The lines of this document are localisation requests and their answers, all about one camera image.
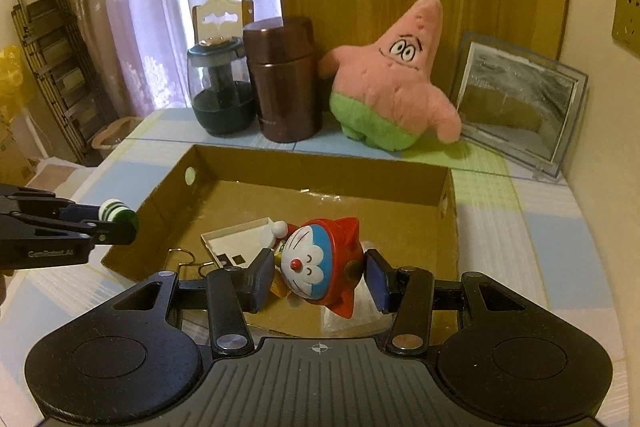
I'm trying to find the pink starfish plush toy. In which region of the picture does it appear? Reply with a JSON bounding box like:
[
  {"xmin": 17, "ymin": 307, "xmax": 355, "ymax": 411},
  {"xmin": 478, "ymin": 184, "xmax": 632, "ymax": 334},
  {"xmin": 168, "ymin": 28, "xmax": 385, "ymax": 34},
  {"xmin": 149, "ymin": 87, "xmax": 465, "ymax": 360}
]
[{"xmin": 317, "ymin": 0, "xmax": 462, "ymax": 151}]

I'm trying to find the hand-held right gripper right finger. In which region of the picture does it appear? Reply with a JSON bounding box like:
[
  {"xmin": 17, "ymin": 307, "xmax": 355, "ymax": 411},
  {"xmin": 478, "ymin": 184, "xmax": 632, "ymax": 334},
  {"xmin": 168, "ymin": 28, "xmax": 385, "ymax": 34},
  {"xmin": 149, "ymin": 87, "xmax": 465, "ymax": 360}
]
[{"xmin": 365, "ymin": 248, "xmax": 543, "ymax": 350}]

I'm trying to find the cream wooden chair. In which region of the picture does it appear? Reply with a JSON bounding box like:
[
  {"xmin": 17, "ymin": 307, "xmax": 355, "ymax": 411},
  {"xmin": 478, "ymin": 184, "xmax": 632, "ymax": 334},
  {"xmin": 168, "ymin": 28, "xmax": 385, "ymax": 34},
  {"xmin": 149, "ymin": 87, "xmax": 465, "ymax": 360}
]
[{"xmin": 191, "ymin": 0, "xmax": 254, "ymax": 45}]

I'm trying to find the clear bag of floss picks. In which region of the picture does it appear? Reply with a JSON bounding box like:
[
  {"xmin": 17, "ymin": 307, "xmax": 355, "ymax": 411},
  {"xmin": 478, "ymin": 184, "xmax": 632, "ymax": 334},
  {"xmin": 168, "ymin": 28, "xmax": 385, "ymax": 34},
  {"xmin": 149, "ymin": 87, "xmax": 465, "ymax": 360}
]
[{"xmin": 322, "ymin": 294, "xmax": 383, "ymax": 328}]

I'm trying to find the white square box lid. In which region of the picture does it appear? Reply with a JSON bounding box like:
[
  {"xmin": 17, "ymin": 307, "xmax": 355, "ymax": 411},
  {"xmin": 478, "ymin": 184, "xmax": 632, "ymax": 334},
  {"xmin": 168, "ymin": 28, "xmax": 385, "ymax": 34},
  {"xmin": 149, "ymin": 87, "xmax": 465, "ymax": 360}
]
[{"xmin": 200, "ymin": 217, "xmax": 275, "ymax": 270}]

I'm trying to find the glass picture frame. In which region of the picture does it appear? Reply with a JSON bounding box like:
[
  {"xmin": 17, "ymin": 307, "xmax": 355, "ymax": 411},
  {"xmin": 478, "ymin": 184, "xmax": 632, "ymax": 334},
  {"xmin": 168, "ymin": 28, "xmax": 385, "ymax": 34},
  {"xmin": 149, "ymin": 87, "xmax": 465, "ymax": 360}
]
[{"xmin": 450, "ymin": 32, "xmax": 590, "ymax": 179}]

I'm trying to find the glass jar with dark lid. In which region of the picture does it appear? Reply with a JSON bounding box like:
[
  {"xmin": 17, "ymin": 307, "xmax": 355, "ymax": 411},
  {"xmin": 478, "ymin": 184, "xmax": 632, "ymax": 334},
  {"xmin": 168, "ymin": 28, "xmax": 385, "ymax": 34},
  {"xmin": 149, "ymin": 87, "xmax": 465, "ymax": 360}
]
[{"xmin": 186, "ymin": 36, "xmax": 257, "ymax": 138}]

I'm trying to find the brown cardboard box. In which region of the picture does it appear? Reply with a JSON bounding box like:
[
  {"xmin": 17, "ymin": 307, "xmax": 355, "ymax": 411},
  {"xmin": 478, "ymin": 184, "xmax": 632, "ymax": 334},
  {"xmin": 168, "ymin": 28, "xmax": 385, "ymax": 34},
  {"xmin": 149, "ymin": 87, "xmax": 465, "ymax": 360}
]
[{"xmin": 100, "ymin": 143, "xmax": 461, "ymax": 340}]

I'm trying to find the brown cardboard carton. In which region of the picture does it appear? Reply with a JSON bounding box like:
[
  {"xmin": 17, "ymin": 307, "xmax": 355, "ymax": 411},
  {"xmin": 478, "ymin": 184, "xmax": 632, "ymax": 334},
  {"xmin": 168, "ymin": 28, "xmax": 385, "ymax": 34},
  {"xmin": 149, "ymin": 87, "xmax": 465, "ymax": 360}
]
[{"xmin": 0, "ymin": 107, "xmax": 38, "ymax": 188}]

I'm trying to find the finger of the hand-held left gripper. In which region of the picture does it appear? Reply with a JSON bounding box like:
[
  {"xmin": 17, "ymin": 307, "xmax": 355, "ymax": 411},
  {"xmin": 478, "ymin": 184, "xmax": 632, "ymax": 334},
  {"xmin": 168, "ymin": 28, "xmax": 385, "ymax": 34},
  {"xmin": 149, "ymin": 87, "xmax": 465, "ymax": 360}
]
[
  {"xmin": 35, "ymin": 219, "xmax": 138, "ymax": 245},
  {"xmin": 0, "ymin": 183, "xmax": 102, "ymax": 224}
]

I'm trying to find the gold wall socket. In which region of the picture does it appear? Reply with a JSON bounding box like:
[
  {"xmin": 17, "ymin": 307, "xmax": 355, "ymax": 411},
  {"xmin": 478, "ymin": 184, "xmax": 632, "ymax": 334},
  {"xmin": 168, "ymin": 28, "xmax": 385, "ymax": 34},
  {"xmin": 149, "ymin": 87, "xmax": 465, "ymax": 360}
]
[{"xmin": 611, "ymin": 0, "xmax": 640, "ymax": 54}]

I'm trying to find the red blue cat toy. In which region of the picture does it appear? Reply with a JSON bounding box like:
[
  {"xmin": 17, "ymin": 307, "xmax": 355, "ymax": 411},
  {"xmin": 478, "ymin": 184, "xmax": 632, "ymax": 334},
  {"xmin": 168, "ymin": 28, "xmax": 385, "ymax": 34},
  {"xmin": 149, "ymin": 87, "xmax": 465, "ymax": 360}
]
[{"xmin": 260, "ymin": 217, "xmax": 363, "ymax": 320}]

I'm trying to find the brown metal canister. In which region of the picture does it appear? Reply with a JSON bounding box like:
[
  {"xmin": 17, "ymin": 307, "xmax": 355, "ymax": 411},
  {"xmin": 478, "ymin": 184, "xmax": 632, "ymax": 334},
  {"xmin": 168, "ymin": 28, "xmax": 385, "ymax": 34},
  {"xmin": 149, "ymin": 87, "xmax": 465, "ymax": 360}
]
[{"xmin": 242, "ymin": 16, "xmax": 323, "ymax": 144}]

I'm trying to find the yellow plastic bag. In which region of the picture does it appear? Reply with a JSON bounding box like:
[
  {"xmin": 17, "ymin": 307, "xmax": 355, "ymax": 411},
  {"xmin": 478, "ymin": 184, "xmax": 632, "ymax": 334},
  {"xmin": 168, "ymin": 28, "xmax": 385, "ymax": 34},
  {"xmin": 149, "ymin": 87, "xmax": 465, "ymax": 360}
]
[{"xmin": 0, "ymin": 44, "xmax": 26, "ymax": 118}]

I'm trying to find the folded wooden rack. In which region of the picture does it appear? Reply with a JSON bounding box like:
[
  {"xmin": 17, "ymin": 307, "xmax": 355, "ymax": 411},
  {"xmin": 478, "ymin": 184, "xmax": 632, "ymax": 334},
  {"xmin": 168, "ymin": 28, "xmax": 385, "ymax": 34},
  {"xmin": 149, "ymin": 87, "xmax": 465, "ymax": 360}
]
[{"xmin": 11, "ymin": 0, "xmax": 118, "ymax": 168}]

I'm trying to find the pink lace curtain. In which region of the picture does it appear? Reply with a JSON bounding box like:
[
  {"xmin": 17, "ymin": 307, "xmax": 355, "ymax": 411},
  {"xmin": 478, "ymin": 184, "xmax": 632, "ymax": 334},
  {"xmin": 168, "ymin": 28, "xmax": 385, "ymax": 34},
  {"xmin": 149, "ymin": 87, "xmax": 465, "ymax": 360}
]
[{"xmin": 57, "ymin": 0, "xmax": 281, "ymax": 118}]

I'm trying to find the white green striped bottle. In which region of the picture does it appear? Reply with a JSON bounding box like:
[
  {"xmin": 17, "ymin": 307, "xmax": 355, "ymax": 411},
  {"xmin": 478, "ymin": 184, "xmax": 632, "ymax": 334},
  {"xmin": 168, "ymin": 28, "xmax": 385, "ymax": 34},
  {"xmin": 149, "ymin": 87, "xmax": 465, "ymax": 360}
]
[{"xmin": 98, "ymin": 198, "xmax": 138, "ymax": 228}]

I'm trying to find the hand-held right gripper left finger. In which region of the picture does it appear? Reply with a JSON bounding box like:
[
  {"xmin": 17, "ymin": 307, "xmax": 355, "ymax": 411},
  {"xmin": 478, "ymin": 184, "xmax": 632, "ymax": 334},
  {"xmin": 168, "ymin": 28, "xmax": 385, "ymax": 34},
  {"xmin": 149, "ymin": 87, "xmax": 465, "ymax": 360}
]
[{"xmin": 107, "ymin": 249, "xmax": 276, "ymax": 355}]

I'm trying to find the metal wire rack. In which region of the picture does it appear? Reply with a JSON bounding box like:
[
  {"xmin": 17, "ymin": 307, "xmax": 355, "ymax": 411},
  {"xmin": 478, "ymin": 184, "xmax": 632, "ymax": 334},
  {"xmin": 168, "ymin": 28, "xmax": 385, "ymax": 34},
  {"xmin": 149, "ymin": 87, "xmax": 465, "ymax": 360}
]
[{"xmin": 167, "ymin": 247, "xmax": 221, "ymax": 280}]

